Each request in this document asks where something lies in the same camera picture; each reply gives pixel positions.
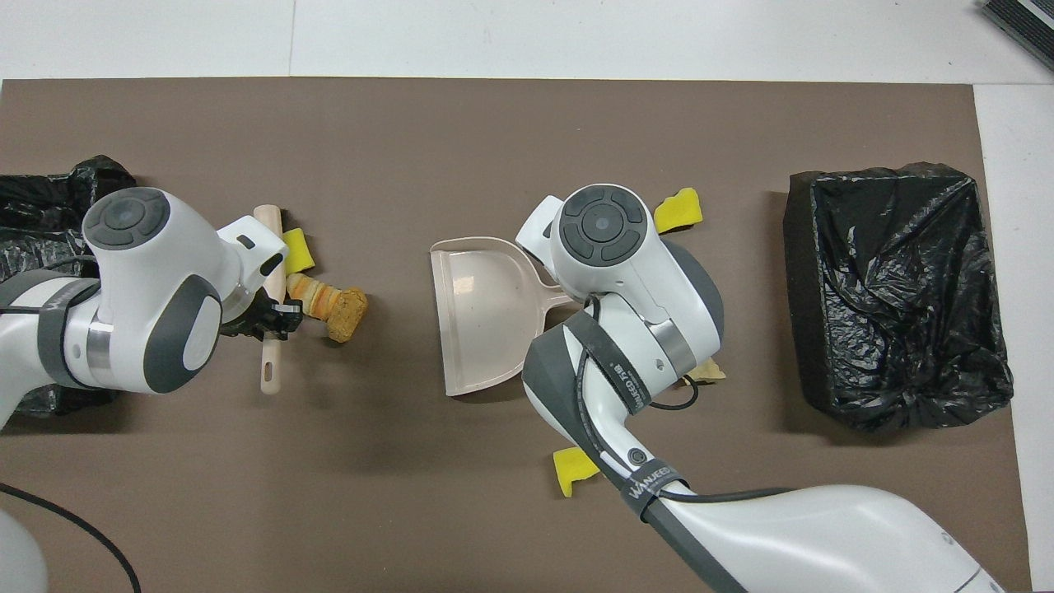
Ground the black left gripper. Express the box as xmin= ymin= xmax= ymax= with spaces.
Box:
xmin=221 ymin=293 xmax=302 ymax=340

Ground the large striped croissant piece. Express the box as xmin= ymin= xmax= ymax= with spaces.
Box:
xmin=287 ymin=274 xmax=330 ymax=318

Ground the beige hand brush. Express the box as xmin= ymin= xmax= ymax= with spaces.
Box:
xmin=253 ymin=204 xmax=287 ymax=395

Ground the brown bread roll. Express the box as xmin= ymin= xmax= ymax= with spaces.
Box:
xmin=317 ymin=286 xmax=369 ymax=343

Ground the wedge yellow sponge piece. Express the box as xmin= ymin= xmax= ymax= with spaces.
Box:
xmin=282 ymin=230 xmax=317 ymax=274

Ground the beige plastic dustpan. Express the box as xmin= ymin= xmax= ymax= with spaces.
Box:
xmin=430 ymin=237 xmax=577 ymax=398

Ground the notched yellow sponge piece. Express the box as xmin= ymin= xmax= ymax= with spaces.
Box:
xmin=553 ymin=447 xmax=602 ymax=498

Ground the bin lined with black bag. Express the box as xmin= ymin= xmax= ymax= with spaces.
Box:
xmin=0 ymin=155 xmax=138 ymax=417
xmin=782 ymin=162 xmax=1015 ymax=433

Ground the brown table mat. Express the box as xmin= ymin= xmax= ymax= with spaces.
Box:
xmin=0 ymin=78 xmax=1034 ymax=593

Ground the jagged yellow sponge piece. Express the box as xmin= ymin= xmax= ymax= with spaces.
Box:
xmin=655 ymin=188 xmax=704 ymax=233

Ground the black ribbed object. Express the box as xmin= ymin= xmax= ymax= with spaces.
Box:
xmin=980 ymin=0 xmax=1054 ymax=71

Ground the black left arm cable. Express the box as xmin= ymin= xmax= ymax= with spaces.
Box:
xmin=0 ymin=484 xmax=142 ymax=593

